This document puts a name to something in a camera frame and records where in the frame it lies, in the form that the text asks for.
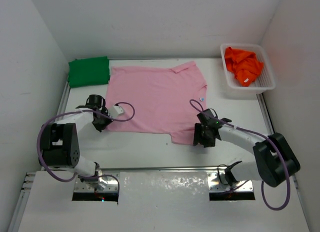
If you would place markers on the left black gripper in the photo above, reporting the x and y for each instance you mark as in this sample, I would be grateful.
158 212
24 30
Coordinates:
99 128

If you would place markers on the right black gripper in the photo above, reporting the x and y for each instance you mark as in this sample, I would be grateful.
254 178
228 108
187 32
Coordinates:
198 128

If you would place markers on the pink t shirt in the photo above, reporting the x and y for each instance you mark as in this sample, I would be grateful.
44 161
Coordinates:
157 100

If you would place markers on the green t shirt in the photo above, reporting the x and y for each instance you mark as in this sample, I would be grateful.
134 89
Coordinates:
89 72

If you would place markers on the orange t shirt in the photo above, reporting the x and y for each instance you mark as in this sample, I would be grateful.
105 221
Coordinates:
244 65

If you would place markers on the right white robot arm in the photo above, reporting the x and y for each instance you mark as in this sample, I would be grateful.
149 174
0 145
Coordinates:
274 158

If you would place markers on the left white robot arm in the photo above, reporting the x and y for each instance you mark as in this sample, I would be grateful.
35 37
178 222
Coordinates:
58 145

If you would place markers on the white plastic basket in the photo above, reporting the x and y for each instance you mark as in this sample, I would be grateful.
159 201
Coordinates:
264 82

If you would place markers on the white front cover panel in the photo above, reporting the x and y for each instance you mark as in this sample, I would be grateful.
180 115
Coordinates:
154 202

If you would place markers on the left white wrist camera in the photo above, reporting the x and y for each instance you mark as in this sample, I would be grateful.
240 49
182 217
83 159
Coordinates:
115 111

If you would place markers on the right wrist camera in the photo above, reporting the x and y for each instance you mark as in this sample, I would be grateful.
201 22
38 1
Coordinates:
207 115

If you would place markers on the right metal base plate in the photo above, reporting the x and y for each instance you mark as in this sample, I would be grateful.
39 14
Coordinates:
217 184

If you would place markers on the metal base plate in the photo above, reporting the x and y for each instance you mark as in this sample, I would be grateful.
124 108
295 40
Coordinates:
108 182
217 184

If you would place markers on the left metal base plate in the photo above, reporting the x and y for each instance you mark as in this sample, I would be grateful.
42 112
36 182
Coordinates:
108 182

